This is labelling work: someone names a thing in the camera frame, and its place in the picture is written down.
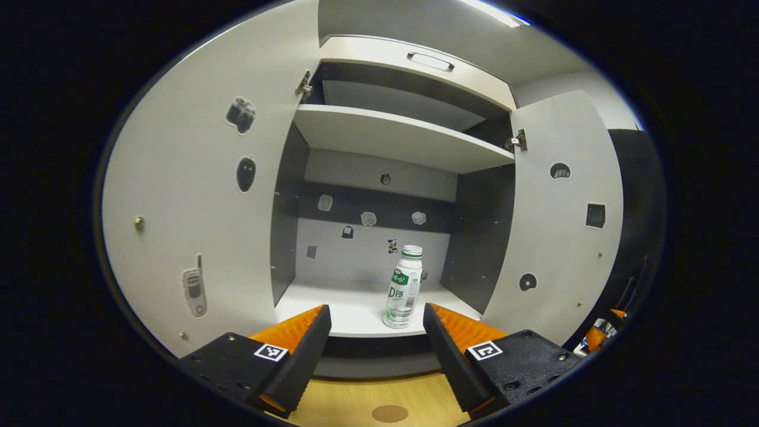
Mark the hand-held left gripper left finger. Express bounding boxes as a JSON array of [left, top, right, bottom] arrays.
[[178, 304, 333, 419]]

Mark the round brown coaster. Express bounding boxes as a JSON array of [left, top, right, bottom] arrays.
[[372, 405, 409, 423]]

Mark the white plastic bottle green label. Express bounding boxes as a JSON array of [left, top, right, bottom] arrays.
[[382, 245, 424, 329]]

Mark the silver drawer handle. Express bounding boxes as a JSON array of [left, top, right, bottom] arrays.
[[407, 52, 455, 72]]

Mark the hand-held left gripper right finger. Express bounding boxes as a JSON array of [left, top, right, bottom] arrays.
[[422, 302, 585, 419]]

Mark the white cabinet drawer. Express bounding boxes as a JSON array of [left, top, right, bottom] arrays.
[[318, 34, 516, 112]]

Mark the white cabinet with shelves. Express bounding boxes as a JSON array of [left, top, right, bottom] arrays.
[[270, 34, 518, 380]]

